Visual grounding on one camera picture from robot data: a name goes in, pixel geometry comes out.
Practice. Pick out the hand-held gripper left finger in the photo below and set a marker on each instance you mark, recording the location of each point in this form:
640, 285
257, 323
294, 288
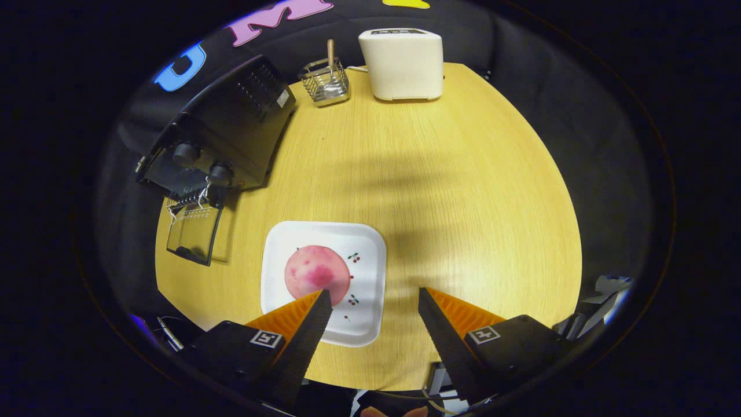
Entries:
307, 347

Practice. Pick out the white square plate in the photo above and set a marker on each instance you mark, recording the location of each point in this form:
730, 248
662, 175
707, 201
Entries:
365, 278

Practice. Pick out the pink round food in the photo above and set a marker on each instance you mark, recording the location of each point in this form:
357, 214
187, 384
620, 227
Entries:
315, 272

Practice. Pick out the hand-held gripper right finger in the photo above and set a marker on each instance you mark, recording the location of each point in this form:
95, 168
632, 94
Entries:
446, 347

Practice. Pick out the white toaster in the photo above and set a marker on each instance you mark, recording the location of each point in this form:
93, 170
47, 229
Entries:
405, 66

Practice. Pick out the black toaster oven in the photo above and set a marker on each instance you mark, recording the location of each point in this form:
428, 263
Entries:
243, 133

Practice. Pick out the wooden utensil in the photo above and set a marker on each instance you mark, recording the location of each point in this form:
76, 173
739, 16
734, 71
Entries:
331, 52

